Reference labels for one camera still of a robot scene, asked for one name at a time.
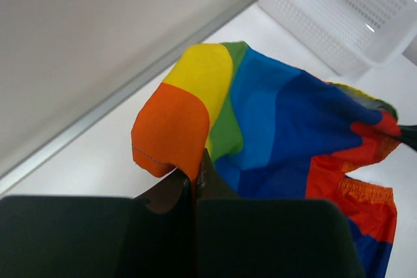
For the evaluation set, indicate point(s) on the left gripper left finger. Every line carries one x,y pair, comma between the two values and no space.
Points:
68,236

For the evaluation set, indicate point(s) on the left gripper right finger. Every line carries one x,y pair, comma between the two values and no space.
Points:
238,237

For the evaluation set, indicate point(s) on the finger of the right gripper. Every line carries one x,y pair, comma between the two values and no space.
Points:
408,136

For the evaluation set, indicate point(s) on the rainbow striped shorts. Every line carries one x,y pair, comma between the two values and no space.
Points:
273,131

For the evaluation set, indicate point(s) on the white plastic basket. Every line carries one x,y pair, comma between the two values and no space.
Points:
348,35

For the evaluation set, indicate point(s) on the aluminium table edge rail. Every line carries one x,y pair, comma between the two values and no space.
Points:
60,141

